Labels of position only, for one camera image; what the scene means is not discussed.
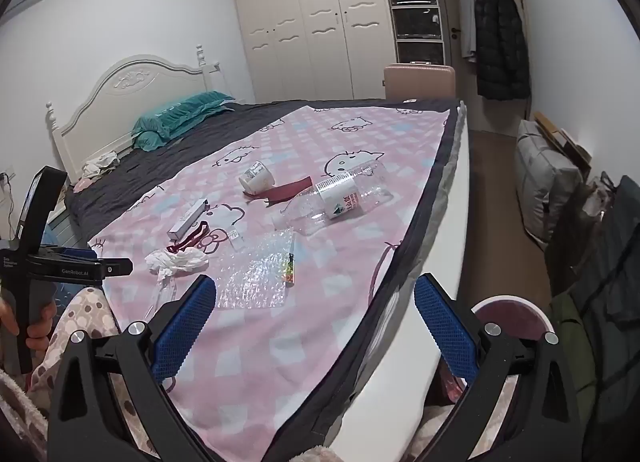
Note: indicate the black puffer jacket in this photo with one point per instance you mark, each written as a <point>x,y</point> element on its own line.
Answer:
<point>500,41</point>

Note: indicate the white tower of dark drawers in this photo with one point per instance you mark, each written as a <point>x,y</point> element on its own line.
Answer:
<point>412,1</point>

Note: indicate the grey storage bag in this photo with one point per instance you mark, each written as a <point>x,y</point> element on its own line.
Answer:
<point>545,176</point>

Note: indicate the white round bin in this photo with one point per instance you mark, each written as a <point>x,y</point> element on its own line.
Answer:
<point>507,298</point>

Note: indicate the pink plastic bin liner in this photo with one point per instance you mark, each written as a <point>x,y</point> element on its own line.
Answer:
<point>510,319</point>

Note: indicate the pale blue nightstand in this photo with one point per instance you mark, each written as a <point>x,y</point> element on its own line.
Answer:
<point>65,222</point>

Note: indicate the small colourful wrapper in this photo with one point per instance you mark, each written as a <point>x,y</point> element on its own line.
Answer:
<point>290,267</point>

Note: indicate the pink suitcase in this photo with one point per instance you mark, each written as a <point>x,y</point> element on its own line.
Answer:
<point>420,81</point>

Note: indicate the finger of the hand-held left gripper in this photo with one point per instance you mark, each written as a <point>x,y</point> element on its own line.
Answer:
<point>117,268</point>

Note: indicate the clear plastic wrapper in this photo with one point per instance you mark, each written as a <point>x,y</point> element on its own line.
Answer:
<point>164,292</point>

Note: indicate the grey-blue duffel bag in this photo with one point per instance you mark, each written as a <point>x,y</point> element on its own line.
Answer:
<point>615,292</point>

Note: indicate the clear labelled plastic case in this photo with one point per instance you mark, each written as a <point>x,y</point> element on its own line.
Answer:
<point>235,241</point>

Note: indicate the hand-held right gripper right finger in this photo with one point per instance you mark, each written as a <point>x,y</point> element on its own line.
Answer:
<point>445,327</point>

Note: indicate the white paper cup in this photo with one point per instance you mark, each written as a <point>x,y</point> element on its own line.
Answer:
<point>256,176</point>

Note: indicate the light grey mattress cover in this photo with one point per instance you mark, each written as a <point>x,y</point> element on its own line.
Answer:
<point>452,166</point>

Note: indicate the teal pillow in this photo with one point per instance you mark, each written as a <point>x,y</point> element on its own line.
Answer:
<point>192,109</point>
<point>150,139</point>

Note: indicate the green fabric bag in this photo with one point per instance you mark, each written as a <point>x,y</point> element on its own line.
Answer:
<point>575,357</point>

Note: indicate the small white carton box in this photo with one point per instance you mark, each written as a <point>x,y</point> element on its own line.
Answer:
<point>187,218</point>

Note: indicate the clear plastic bottle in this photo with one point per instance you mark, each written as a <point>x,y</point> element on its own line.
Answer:
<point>360,192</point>

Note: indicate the grey hanging coat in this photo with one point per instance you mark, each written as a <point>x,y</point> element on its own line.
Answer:
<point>467,6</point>

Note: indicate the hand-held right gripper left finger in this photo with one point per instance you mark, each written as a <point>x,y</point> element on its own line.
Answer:
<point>182,327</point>

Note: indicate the dark red cloth piece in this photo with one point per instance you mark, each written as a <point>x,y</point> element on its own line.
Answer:
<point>285,190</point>

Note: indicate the pink crumpled garment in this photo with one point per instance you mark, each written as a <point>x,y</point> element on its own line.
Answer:
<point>82,184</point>

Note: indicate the white wall socket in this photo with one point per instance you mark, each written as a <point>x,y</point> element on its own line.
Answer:
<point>7,175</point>

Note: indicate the brown translucent bag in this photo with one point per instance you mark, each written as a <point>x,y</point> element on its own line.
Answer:
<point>575,232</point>

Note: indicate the white wardrobe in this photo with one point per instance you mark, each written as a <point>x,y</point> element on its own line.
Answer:
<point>310,16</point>

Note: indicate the clear bubble wrap sheet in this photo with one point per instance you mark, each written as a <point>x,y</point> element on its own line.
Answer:
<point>255,277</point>

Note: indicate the cardboard box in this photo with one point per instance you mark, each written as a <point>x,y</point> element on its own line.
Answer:
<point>565,141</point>

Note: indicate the white crumpled garment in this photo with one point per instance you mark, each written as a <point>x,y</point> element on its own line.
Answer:
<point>100,164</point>

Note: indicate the person's left hand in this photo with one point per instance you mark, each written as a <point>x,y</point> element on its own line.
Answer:
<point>40,327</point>

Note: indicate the spotted pajama leg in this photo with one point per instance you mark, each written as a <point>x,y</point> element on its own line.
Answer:
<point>85,312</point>

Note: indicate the white tissue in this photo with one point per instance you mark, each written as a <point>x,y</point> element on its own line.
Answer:
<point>177,262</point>

